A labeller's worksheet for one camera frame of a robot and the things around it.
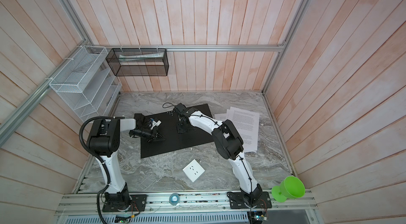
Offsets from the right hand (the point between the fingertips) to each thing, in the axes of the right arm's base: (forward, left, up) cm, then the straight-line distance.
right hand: (181, 130), depth 97 cm
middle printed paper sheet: (+15, -31, -2) cm, 34 cm away
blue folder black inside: (-6, +5, -3) cm, 8 cm away
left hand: (-7, +10, -1) cm, 12 cm away
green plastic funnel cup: (-34, -51, +13) cm, 63 cm away
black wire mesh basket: (+39, +31, +23) cm, 55 cm away
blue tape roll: (-37, 0, -2) cm, 37 cm away
